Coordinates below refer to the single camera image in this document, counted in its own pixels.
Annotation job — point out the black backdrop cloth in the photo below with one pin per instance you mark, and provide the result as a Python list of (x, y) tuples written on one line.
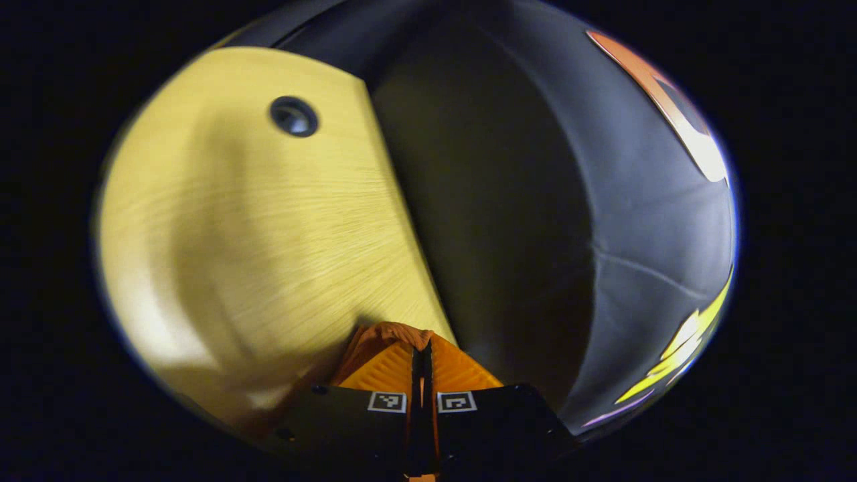
[(502, 201)]

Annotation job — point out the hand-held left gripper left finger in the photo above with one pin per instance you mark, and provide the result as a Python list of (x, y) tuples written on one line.
[(348, 422)]

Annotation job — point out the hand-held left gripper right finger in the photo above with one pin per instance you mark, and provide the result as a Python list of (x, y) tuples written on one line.
[(495, 422)]

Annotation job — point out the rust orange button-up shirt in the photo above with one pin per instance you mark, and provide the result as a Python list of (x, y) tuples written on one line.
[(395, 331)]

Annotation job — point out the black table grommet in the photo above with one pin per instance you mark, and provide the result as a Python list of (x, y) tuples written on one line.
[(294, 116)]

